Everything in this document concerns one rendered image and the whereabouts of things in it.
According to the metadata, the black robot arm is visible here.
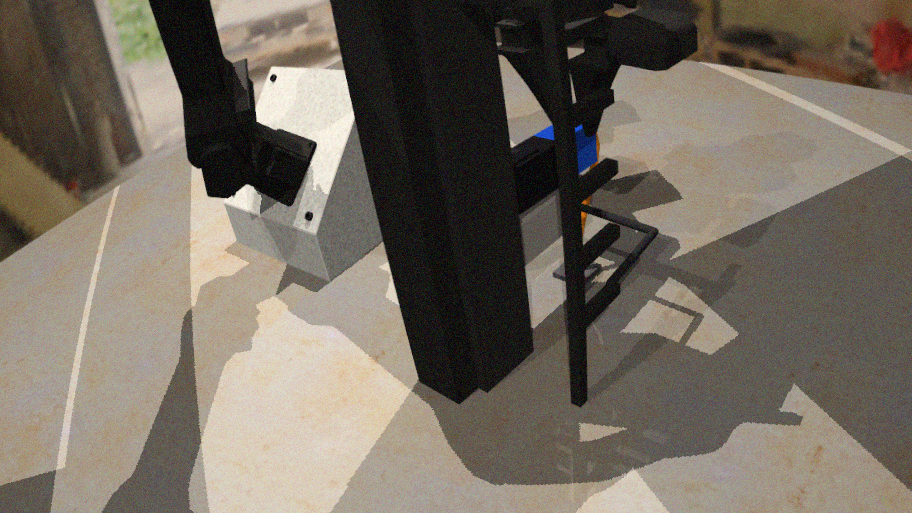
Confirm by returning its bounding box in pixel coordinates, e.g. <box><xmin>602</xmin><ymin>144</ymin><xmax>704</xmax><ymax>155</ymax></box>
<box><xmin>148</xmin><ymin>0</ymin><xmax>317</xmax><ymax>207</ymax></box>

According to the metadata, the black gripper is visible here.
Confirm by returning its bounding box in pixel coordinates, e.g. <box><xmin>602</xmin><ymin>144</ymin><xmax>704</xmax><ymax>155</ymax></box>
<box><xmin>491</xmin><ymin>0</ymin><xmax>698</xmax><ymax>124</ymax></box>

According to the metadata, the black post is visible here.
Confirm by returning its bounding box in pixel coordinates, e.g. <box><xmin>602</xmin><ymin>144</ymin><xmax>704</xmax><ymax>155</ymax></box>
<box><xmin>330</xmin><ymin>0</ymin><xmax>534</xmax><ymax>405</ymax></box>

